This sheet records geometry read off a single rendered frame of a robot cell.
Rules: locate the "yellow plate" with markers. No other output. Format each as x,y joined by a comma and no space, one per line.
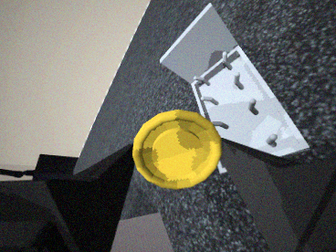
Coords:
177,149

